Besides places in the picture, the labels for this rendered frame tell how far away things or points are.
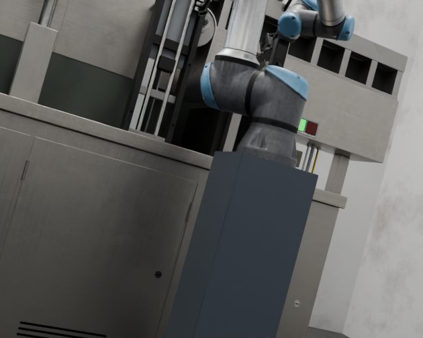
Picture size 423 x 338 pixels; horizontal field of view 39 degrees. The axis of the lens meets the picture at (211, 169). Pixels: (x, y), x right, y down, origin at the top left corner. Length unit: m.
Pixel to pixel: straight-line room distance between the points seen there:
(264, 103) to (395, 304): 3.30
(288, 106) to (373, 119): 1.44
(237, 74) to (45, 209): 0.65
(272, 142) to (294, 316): 0.79
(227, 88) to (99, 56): 0.94
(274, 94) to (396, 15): 3.81
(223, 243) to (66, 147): 0.58
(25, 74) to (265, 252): 1.02
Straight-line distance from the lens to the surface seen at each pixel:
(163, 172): 1.78
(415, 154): 4.82
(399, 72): 2.97
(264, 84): 1.47
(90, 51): 2.34
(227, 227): 1.36
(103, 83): 2.34
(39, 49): 2.05
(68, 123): 1.68
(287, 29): 1.88
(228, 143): 2.09
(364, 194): 4.98
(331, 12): 1.78
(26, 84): 2.03
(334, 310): 5.01
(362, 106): 2.83
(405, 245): 4.64
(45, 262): 1.74
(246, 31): 1.53
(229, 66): 1.50
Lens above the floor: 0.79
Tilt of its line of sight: 2 degrees up
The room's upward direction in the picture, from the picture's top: 15 degrees clockwise
